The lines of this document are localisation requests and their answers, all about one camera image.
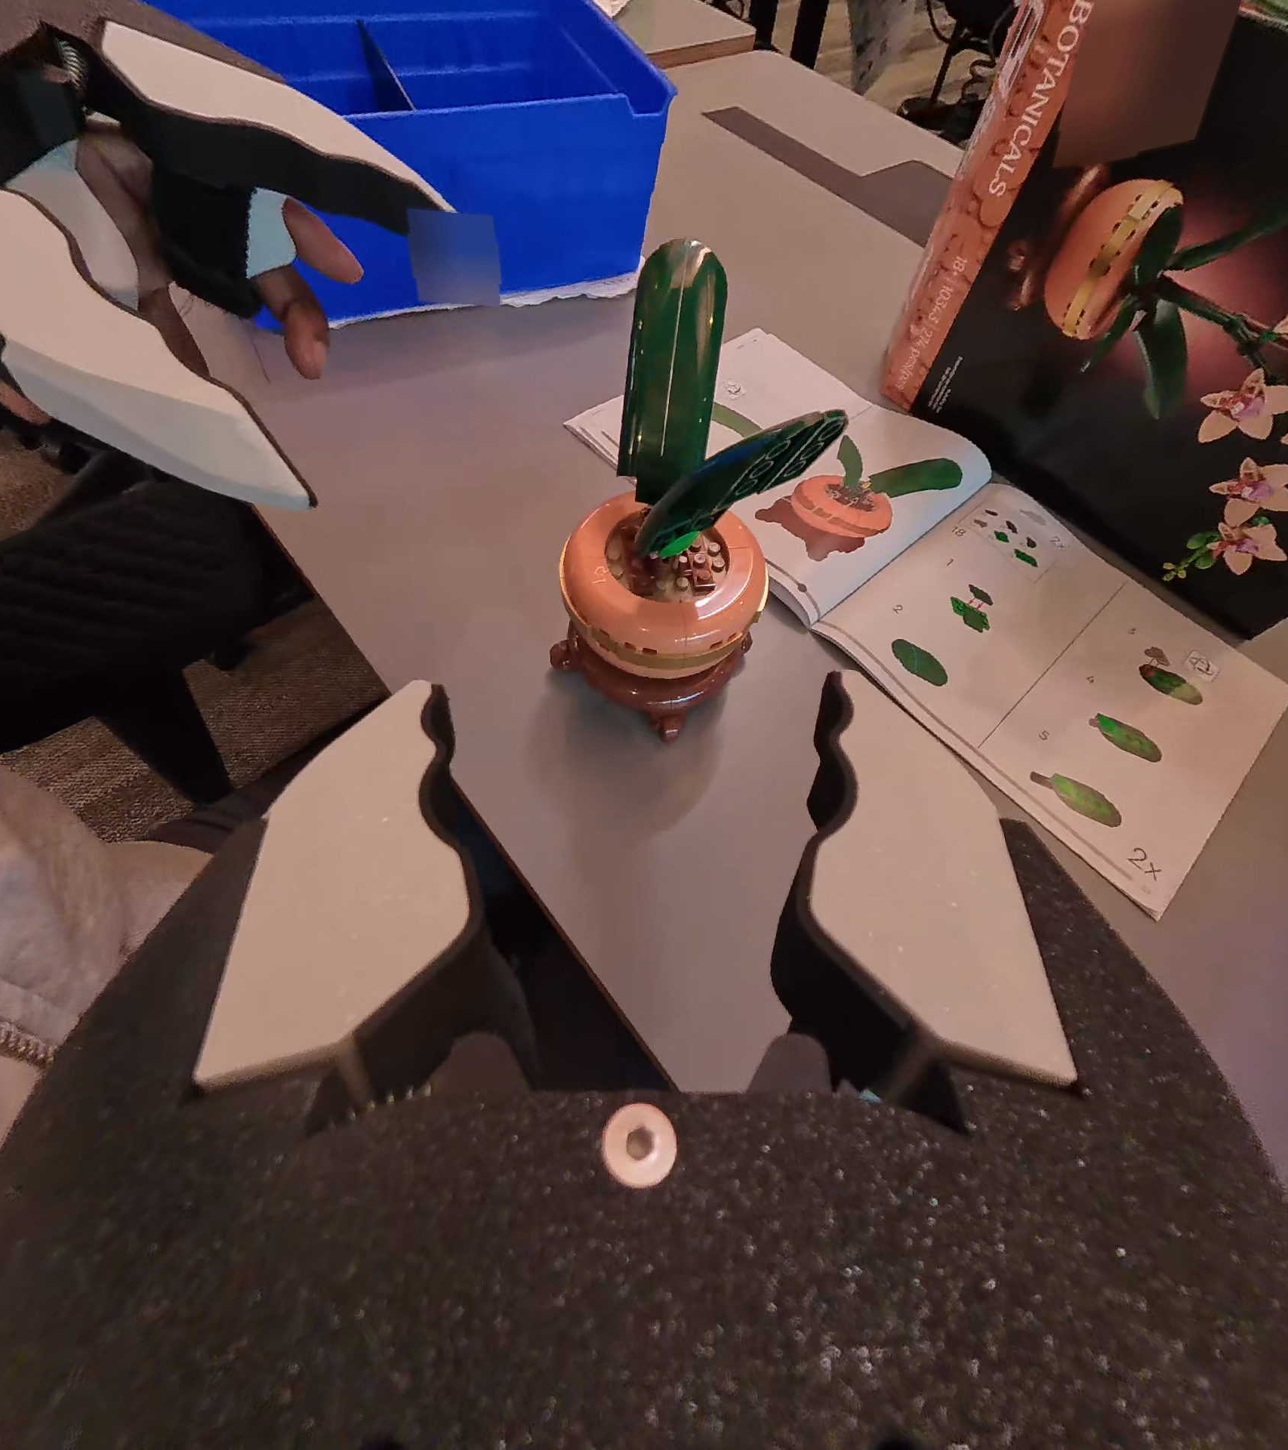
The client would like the long dark green brick leaf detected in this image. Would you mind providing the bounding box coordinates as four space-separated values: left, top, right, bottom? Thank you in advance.
618 242 726 503

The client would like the person's left hand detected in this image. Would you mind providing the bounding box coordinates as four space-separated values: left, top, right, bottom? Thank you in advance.
32 130 367 383

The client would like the peach toy brick flowerpot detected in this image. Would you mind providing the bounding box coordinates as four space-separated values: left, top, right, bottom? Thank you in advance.
551 494 771 742

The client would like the black orchid product box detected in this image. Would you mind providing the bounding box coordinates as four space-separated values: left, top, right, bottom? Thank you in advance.
881 0 1288 641

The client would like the white torn paper sheet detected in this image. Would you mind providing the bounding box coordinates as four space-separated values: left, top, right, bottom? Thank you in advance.
496 275 645 309

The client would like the blue plastic bin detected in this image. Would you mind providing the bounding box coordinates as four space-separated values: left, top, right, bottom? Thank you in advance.
147 0 679 330

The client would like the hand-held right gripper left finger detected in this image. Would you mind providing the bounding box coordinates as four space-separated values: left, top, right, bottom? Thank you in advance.
192 679 488 1095

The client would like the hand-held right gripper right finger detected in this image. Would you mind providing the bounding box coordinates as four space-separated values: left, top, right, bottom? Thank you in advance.
774 668 1083 1095

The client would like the short dark green brick leaf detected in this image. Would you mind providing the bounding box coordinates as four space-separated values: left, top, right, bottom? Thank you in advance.
634 408 852 561

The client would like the grey desk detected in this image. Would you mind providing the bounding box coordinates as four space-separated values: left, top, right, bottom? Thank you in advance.
184 51 1288 1189

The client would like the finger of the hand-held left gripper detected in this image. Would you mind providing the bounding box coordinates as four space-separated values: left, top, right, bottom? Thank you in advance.
0 175 318 513
88 21 459 233

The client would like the white instruction booklet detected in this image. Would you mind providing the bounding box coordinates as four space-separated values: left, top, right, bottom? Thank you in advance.
564 328 1288 922

